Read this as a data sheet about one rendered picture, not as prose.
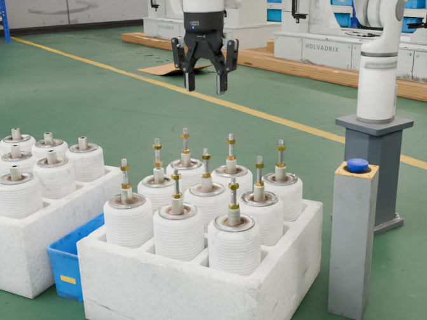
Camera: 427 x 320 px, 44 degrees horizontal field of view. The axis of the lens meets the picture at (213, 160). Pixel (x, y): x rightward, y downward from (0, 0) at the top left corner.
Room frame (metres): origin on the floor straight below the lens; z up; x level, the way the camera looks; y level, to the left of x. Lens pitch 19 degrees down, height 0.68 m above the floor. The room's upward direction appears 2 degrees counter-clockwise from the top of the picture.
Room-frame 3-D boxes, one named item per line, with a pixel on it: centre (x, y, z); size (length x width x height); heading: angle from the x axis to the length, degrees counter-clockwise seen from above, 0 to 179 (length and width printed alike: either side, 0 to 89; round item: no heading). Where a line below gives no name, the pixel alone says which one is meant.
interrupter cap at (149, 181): (1.09, 0.12, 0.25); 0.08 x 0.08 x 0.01
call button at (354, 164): (0.96, -0.28, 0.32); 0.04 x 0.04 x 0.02
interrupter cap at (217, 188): (1.03, 0.02, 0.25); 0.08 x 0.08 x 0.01
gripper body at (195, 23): (1.03, 0.01, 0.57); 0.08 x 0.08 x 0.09
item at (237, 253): (0.87, -0.03, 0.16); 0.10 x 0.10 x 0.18
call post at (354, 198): (0.97, -0.28, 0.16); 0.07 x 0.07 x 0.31; 62
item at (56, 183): (1.24, 0.39, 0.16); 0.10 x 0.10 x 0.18
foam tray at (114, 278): (1.03, 0.02, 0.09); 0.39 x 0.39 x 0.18; 62
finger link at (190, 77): (1.05, 0.04, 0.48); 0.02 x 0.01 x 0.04; 149
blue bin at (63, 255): (1.15, 0.26, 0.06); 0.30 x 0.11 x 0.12; 153
